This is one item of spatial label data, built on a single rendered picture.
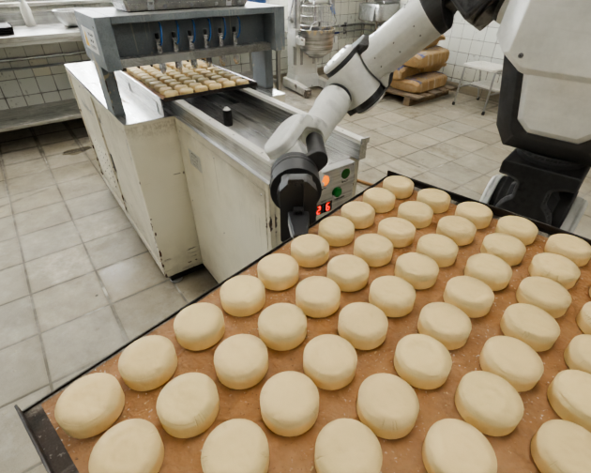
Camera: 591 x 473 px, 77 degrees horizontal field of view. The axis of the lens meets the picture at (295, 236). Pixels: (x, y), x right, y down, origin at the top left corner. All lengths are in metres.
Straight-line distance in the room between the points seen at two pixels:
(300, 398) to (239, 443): 0.06
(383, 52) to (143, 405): 0.75
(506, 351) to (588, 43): 0.47
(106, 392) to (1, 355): 1.67
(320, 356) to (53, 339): 1.69
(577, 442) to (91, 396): 0.38
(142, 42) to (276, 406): 1.43
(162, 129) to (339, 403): 1.37
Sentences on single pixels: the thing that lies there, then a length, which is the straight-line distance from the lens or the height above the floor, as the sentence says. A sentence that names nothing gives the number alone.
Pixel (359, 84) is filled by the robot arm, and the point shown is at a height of 1.10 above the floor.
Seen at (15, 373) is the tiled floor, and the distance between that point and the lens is 1.93.
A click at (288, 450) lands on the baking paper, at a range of 0.34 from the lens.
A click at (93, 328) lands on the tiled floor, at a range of 1.93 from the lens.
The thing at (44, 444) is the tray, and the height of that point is 1.00.
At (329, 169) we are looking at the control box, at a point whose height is 0.84.
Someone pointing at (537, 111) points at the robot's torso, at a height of 1.12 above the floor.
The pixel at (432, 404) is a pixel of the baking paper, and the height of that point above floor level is 1.00.
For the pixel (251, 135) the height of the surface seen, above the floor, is 0.84.
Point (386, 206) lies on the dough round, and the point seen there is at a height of 1.01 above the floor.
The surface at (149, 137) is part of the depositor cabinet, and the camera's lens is 1.58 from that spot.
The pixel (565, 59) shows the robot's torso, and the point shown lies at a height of 1.20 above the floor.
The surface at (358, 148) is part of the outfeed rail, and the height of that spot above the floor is 0.88.
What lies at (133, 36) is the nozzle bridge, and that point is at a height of 1.11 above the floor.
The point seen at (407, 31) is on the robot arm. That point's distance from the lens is 0.85.
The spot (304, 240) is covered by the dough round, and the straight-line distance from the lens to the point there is 0.48.
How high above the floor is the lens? 1.31
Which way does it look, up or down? 36 degrees down
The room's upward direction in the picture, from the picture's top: straight up
